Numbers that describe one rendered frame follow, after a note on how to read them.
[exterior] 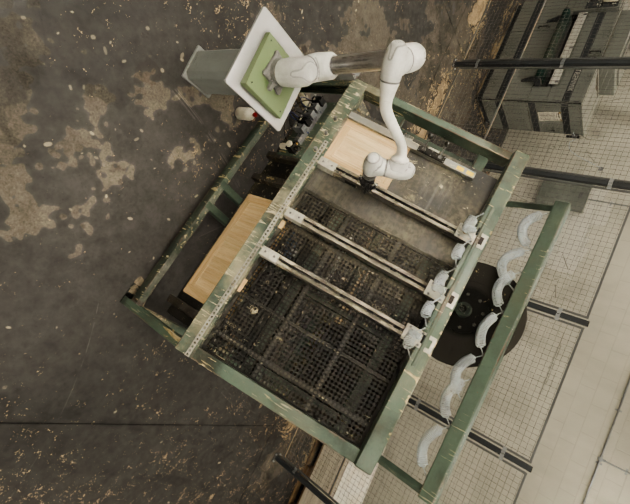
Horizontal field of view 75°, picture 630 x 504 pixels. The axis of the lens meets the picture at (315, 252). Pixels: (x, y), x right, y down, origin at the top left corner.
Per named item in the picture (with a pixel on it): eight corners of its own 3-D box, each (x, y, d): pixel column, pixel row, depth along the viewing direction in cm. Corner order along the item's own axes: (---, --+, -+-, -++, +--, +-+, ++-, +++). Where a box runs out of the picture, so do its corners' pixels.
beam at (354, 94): (353, 86, 307) (354, 76, 296) (367, 93, 305) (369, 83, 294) (180, 349, 256) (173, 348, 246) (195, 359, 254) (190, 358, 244)
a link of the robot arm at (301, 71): (272, 59, 234) (301, 58, 221) (293, 55, 246) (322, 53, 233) (276, 89, 242) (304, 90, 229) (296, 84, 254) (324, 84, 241)
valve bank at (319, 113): (303, 86, 294) (329, 87, 279) (313, 101, 305) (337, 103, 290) (266, 140, 283) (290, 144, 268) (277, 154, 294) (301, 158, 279)
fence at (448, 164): (351, 114, 293) (351, 111, 289) (474, 175, 279) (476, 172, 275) (347, 119, 292) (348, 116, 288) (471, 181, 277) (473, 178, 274)
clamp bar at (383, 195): (323, 158, 284) (323, 140, 261) (482, 241, 266) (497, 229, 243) (315, 170, 281) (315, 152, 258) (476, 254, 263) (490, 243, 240)
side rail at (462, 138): (367, 93, 305) (368, 83, 294) (506, 160, 288) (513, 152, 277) (363, 99, 303) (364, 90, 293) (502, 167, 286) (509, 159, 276)
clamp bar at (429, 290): (291, 208, 274) (288, 193, 251) (454, 297, 256) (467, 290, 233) (283, 220, 272) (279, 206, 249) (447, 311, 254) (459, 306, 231)
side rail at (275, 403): (203, 347, 256) (198, 346, 246) (359, 446, 239) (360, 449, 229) (196, 358, 254) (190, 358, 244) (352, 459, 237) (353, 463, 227)
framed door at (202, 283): (250, 195, 327) (248, 193, 326) (299, 209, 293) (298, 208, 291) (184, 292, 307) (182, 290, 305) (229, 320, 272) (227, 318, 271)
